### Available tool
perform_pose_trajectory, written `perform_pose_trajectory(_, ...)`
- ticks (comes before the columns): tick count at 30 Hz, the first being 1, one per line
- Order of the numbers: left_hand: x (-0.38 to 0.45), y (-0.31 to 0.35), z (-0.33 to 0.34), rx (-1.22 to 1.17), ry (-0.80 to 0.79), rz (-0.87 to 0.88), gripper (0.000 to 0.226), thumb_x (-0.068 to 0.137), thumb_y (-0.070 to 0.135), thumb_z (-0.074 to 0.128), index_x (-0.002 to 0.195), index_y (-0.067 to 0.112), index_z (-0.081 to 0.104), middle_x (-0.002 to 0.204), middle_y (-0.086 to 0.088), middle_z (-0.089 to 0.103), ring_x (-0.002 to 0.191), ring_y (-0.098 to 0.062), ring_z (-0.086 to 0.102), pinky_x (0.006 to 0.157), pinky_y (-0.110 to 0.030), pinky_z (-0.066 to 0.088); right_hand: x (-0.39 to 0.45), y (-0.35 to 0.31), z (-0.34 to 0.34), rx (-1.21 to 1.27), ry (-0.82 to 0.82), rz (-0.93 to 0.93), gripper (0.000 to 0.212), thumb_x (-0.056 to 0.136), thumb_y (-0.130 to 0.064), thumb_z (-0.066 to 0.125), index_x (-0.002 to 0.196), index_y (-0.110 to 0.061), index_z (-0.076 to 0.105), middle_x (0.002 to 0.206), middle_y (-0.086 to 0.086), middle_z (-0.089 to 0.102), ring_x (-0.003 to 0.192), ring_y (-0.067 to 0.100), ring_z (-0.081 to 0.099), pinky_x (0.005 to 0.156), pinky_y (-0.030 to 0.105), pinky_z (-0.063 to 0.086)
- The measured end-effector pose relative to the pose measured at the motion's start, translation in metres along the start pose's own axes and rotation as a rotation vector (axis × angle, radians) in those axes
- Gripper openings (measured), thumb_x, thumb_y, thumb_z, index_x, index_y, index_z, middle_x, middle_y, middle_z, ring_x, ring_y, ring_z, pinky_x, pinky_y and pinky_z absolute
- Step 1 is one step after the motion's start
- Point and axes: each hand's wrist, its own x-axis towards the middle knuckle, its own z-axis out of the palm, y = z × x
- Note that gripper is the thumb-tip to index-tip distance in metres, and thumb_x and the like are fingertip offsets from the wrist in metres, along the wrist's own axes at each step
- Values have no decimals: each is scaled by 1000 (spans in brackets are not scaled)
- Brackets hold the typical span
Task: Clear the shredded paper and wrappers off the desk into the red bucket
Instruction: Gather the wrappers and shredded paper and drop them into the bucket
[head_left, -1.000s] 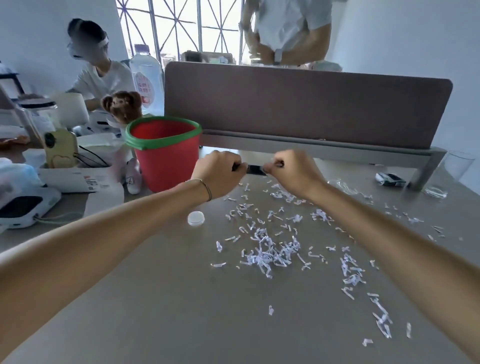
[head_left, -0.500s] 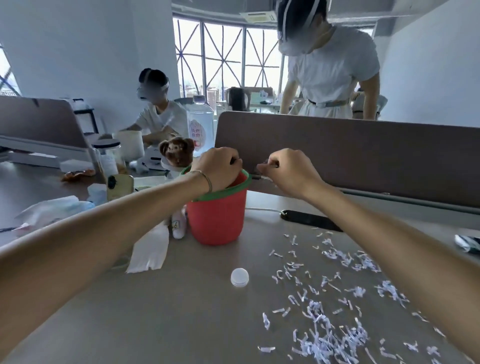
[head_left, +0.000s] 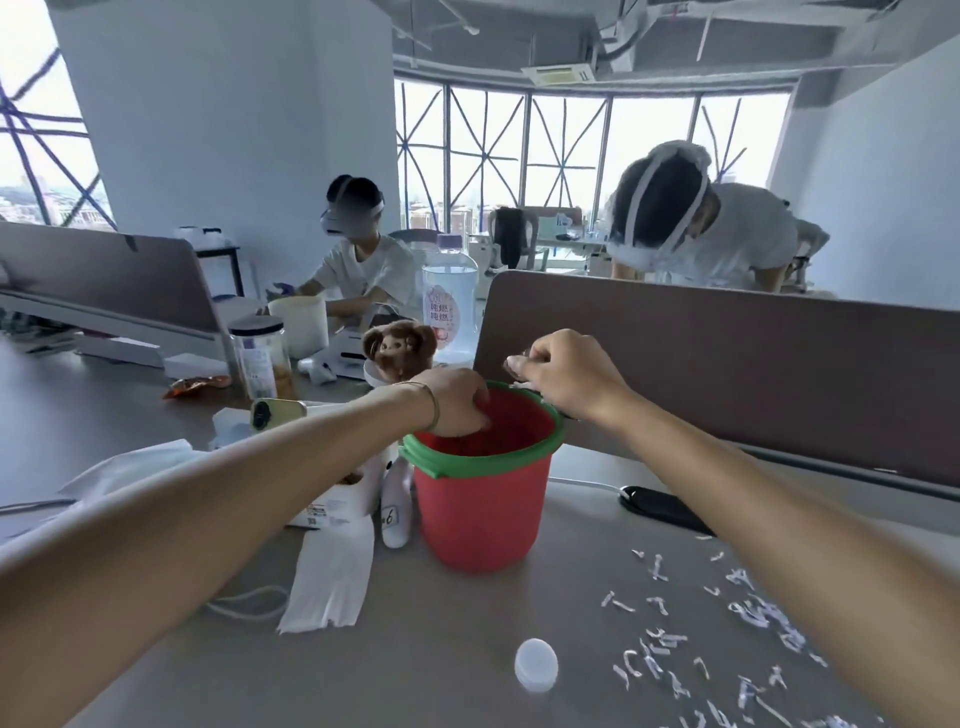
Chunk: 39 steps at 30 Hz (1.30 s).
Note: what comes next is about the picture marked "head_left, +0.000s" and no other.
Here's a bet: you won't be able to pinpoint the white plastic bucket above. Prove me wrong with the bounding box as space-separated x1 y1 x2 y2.
267 295 330 360

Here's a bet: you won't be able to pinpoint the person's left hand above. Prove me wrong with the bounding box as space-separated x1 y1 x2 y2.
430 366 494 438

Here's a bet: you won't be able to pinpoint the white plastic bag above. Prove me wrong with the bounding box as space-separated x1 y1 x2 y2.
276 516 376 636

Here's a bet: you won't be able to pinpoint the white carton box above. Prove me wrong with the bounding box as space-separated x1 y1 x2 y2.
285 448 385 531

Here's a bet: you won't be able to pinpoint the white round bottle cap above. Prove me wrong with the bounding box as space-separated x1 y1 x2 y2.
514 638 560 692

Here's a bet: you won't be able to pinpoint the large clear water bottle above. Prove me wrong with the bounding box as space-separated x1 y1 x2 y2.
420 233 481 366

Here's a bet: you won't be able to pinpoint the person's right hand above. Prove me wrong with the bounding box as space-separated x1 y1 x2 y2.
506 329 636 430

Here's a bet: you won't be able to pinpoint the white handheld controller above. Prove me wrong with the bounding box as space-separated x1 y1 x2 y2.
380 456 415 550

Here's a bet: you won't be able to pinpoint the black computer mouse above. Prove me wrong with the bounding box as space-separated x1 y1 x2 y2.
619 486 715 538

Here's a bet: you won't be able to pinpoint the glass jar with silver lid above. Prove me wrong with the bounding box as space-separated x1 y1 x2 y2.
228 315 298 403

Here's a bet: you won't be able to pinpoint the black office chair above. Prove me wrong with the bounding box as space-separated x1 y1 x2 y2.
489 207 532 271

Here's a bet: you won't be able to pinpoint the red bucket with green rim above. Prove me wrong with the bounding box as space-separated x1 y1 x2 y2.
397 380 582 573

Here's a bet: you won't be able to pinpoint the person's right forearm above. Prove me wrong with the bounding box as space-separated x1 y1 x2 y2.
600 388 960 728

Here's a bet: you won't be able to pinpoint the white headset on table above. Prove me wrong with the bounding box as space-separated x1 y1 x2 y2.
297 330 370 385

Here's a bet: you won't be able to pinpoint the black side table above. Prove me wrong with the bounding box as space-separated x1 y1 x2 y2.
174 225 246 298

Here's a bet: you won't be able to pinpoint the person's left forearm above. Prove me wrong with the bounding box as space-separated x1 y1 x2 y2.
0 381 438 728

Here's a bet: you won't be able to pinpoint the orange snack packet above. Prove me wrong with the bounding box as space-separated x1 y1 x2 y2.
162 374 233 402

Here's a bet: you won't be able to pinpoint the brown plush toy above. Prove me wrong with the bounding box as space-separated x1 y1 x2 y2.
361 319 439 384

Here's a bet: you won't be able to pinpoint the scattered white paper scraps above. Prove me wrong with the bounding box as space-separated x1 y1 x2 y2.
600 547 864 728

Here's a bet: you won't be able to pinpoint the white looped cable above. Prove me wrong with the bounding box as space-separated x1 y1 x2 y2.
204 584 291 624

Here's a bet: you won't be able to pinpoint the ceiling air conditioner unit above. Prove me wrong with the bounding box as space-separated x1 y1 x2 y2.
522 63 598 86

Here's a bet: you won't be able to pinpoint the white crumpled tissue paper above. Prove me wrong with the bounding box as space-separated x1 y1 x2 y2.
0 438 198 543

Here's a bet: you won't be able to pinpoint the thin wrist bracelet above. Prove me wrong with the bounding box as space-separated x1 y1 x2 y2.
390 381 441 433

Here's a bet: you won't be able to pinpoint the yellow round-ended device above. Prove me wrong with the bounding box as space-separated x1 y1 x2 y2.
249 397 309 433

